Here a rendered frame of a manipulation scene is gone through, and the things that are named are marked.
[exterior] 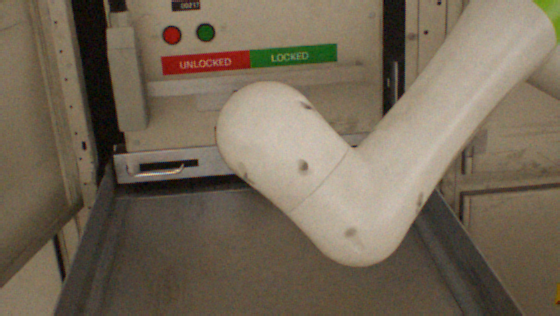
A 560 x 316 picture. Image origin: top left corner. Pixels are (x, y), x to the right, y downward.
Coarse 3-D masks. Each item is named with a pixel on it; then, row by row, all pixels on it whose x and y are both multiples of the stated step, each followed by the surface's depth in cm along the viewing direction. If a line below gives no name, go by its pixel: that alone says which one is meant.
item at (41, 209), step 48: (0, 0) 105; (0, 48) 106; (48, 48) 115; (0, 96) 107; (0, 144) 107; (48, 144) 121; (0, 192) 108; (48, 192) 121; (0, 240) 108; (48, 240) 116; (0, 288) 104
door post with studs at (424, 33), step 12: (408, 0) 119; (420, 0) 119; (432, 0) 119; (444, 0) 119; (408, 12) 120; (420, 12) 120; (432, 12) 120; (408, 24) 121; (420, 24) 121; (432, 24) 121; (408, 36) 121; (420, 36) 121; (432, 36) 122; (408, 48) 123; (420, 48) 122; (432, 48) 122; (408, 60) 123; (420, 60) 123; (408, 72) 124; (420, 72) 124; (408, 84) 125
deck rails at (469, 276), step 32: (96, 224) 112; (416, 224) 113; (448, 224) 104; (96, 256) 109; (448, 256) 103; (480, 256) 91; (64, 288) 90; (96, 288) 100; (448, 288) 96; (480, 288) 92
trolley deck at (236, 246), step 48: (240, 192) 129; (144, 240) 114; (192, 240) 113; (240, 240) 112; (288, 240) 111; (144, 288) 100; (192, 288) 100; (240, 288) 99; (288, 288) 98; (336, 288) 98; (384, 288) 97; (432, 288) 96
